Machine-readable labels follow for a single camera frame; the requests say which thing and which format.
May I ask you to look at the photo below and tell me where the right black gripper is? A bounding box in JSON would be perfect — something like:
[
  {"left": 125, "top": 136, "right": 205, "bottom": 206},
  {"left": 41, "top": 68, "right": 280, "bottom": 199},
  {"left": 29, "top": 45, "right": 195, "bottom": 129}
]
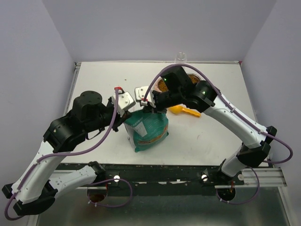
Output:
[{"left": 143, "top": 89, "right": 183, "bottom": 114}]

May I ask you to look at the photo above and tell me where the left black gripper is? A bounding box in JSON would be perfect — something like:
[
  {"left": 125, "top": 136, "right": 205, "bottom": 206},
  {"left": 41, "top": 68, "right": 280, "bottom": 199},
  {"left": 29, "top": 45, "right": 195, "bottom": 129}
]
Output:
[{"left": 83, "top": 96, "right": 132, "bottom": 133}]

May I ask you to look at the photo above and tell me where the yellow plastic scoop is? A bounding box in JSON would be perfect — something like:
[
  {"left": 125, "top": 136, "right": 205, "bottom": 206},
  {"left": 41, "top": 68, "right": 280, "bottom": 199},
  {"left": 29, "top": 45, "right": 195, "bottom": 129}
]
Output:
[{"left": 168, "top": 105, "right": 201, "bottom": 118}]

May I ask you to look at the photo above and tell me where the teal dog food bag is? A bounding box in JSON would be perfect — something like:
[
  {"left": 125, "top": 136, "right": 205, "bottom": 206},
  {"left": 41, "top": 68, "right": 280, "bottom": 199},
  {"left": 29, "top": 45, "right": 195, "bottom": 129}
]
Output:
[{"left": 124, "top": 110, "right": 169, "bottom": 153}]

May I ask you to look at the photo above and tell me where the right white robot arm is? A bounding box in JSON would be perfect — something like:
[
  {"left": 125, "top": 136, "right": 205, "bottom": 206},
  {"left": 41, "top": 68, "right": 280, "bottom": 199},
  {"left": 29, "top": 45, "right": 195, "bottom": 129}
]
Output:
[{"left": 152, "top": 64, "right": 277, "bottom": 185}]

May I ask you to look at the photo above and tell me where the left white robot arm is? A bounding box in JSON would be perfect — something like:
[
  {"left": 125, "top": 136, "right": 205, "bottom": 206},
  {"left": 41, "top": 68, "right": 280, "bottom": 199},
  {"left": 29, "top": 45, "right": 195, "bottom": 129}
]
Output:
[{"left": 2, "top": 87, "right": 135, "bottom": 218}]

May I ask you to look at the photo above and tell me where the pink double pet bowl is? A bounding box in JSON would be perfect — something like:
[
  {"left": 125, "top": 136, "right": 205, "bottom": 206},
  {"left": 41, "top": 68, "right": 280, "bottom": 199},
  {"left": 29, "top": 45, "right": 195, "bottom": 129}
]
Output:
[{"left": 154, "top": 73, "right": 201, "bottom": 92}]

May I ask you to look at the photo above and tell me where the clear water bottle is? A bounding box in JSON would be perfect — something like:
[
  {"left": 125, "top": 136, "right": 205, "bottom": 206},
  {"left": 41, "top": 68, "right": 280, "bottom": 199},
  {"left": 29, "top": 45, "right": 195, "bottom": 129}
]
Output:
[{"left": 174, "top": 52, "right": 187, "bottom": 64}]

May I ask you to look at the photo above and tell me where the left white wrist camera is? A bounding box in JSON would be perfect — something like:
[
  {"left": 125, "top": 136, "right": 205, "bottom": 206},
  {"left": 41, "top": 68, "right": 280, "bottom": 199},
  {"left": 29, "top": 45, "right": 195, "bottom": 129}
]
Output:
[{"left": 117, "top": 90, "right": 136, "bottom": 117}]

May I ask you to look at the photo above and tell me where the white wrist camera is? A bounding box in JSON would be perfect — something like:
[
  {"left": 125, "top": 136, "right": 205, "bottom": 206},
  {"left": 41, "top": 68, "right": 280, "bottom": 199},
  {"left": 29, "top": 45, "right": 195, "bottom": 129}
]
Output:
[
  {"left": 117, "top": 90, "right": 136, "bottom": 117},
  {"left": 135, "top": 86, "right": 155, "bottom": 108}
]

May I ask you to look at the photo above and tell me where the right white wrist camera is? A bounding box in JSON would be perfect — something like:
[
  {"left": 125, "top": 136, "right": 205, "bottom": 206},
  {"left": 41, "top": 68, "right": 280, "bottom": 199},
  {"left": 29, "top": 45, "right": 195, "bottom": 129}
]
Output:
[{"left": 135, "top": 86, "right": 155, "bottom": 108}]

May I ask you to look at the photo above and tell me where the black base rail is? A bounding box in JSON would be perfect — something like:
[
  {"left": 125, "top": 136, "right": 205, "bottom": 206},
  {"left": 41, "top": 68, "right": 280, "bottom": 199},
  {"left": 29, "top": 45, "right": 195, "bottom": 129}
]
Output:
[{"left": 86, "top": 164, "right": 244, "bottom": 196}]

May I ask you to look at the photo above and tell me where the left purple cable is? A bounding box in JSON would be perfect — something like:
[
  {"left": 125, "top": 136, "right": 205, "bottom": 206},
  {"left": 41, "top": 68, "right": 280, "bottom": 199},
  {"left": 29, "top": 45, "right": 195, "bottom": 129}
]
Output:
[{"left": 4, "top": 87, "right": 133, "bottom": 221}]

